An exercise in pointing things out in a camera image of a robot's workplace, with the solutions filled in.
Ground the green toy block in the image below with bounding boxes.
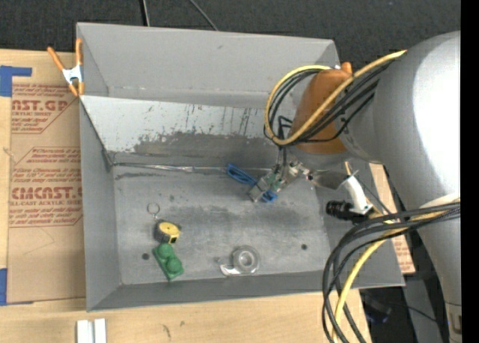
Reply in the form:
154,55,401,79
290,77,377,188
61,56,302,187
151,242,185,282

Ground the blue plastic clip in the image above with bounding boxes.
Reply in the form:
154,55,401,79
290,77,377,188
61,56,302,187
226,163,278,204

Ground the yellow tape measure with keyring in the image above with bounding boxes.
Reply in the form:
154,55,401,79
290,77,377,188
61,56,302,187
146,202,183,245

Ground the black cylinder on white bracket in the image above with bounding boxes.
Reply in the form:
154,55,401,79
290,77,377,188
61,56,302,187
325,172,375,222

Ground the grey metal bin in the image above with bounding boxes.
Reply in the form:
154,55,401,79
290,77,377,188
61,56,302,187
76,22,407,312

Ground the brown cardboard board red print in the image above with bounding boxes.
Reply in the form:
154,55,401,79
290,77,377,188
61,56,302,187
0,48,417,306

